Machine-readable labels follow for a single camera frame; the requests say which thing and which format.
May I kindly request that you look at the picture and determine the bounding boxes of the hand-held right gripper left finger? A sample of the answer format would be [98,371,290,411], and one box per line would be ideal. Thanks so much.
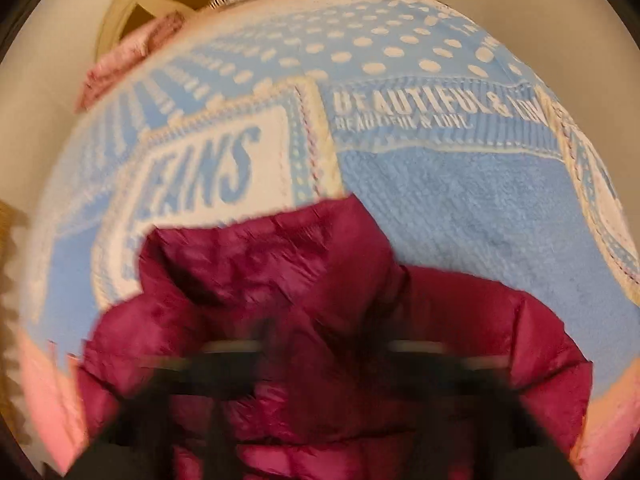
[65,339,272,480]

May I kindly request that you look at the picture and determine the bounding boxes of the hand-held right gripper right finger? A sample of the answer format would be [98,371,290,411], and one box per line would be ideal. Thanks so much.
[385,341,571,462]

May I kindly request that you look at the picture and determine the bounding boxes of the maroon puffer jacket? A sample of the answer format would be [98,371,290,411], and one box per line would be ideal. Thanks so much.
[75,195,593,480]

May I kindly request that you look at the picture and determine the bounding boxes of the blue and pink printed blanket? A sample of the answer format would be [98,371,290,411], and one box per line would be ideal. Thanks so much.
[15,0,640,480]

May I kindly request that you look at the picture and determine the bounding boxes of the tan cloth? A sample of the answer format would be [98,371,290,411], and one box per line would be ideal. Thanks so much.
[0,200,31,411]

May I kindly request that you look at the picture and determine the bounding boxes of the pink floral folded quilt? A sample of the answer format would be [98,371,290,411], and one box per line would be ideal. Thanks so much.
[75,12,191,111]

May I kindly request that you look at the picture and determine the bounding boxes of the cream wooden headboard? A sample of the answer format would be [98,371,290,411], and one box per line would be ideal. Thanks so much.
[95,0,241,61]

